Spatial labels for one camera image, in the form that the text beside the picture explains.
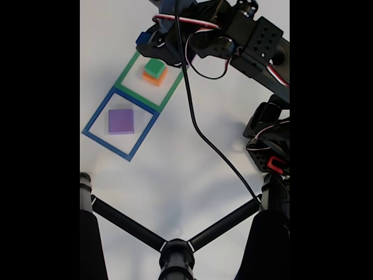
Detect small blue block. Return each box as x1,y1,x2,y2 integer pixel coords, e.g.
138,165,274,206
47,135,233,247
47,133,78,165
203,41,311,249
136,31,152,45

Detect green block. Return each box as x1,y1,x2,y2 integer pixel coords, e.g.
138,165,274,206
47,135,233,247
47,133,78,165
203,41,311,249
145,58,166,79

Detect orange block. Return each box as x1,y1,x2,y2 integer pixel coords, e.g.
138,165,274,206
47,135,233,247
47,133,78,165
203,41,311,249
142,68,169,87

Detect large purple block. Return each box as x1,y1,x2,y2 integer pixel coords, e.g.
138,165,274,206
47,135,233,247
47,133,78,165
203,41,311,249
108,108,135,135

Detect red clamp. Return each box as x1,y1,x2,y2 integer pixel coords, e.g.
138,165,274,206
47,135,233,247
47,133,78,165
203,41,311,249
267,156,288,173

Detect black tripod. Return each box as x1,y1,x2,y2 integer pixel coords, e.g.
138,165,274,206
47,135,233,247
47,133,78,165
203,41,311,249
80,171,290,280

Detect red white servo wire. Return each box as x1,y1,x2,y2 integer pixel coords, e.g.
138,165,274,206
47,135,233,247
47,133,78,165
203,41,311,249
152,14,242,80

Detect camera board with blue mount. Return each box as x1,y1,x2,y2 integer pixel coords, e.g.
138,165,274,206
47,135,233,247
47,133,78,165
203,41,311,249
148,0,199,36

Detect green square frame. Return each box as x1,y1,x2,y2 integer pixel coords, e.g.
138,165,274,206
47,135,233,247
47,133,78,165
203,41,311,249
112,51,185,113

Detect black cable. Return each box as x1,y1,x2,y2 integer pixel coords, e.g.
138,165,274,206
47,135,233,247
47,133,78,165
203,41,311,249
174,0,262,205

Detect blue square frame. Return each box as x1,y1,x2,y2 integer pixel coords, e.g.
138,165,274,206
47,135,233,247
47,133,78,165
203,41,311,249
81,86,161,163

